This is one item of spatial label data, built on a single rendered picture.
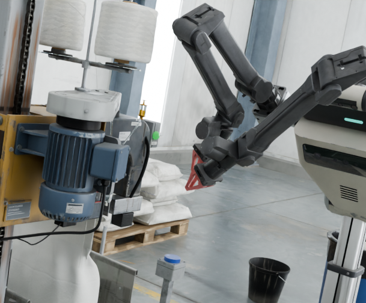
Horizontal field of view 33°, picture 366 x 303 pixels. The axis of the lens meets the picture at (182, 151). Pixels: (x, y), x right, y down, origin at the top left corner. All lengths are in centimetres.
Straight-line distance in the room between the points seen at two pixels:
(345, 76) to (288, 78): 908
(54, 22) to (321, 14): 878
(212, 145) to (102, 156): 34
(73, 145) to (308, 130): 80
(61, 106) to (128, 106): 618
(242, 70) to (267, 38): 865
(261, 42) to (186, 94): 189
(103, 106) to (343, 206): 96
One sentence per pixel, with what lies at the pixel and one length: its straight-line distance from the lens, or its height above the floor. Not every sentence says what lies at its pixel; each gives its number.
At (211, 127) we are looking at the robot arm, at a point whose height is 137.
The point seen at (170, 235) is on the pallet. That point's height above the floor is 2.
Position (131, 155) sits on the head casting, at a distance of 211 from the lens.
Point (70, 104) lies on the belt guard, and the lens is 162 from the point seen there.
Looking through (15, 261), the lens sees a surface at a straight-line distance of 233.
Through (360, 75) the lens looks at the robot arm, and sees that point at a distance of 155.
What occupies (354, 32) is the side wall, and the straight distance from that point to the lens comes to 1026.
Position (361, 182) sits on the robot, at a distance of 208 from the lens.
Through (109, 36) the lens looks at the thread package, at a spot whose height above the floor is 159.
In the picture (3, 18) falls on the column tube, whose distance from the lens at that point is 176.
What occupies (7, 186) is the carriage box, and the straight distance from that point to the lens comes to 177.
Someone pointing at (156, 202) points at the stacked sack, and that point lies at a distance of 542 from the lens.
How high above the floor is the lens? 156
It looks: 8 degrees down
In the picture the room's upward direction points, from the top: 10 degrees clockwise
